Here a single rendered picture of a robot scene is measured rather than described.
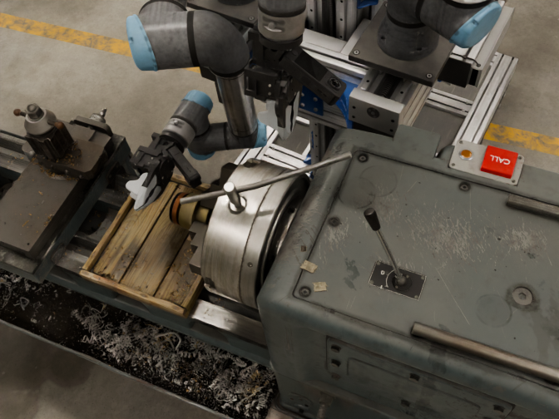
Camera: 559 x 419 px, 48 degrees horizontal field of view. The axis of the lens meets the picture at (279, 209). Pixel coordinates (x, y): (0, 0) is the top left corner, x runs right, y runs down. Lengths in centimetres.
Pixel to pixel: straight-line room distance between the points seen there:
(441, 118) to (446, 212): 155
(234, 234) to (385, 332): 36
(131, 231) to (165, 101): 157
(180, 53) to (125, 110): 189
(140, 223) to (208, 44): 58
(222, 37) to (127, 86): 201
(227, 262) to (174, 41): 46
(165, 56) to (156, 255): 54
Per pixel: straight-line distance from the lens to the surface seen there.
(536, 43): 347
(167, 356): 184
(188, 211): 140
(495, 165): 129
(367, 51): 161
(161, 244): 165
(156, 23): 135
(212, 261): 128
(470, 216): 122
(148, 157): 153
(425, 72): 157
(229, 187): 117
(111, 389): 250
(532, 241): 122
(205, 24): 133
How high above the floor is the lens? 227
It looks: 57 degrees down
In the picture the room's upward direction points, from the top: 8 degrees counter-clockwise
